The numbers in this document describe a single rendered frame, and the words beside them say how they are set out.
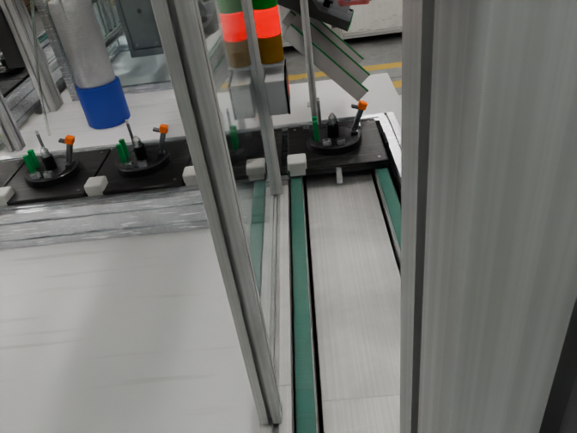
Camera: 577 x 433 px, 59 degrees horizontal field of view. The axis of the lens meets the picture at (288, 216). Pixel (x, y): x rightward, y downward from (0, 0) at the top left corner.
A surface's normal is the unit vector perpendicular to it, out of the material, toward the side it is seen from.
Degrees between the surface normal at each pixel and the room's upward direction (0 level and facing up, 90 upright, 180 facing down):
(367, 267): 0
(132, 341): 0
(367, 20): 90
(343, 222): 0
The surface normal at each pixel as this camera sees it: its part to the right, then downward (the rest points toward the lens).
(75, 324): -0.12, -0.81
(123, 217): 0.01, 0.57
